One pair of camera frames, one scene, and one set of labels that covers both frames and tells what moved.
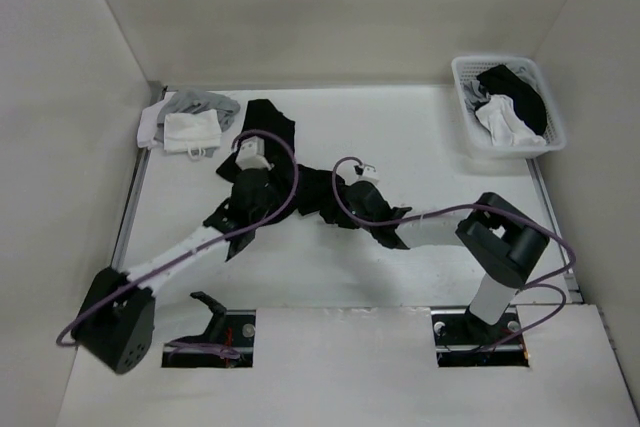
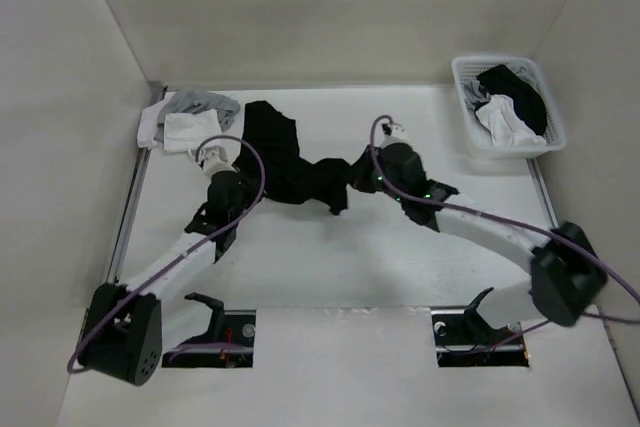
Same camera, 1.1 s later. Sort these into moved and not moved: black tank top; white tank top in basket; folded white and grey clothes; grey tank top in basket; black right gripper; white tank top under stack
Moved: black tank top; black right gripper
Not moved: grey tank top in basket; white tank top under stack; folded white and grey clothes; white tank top in basket
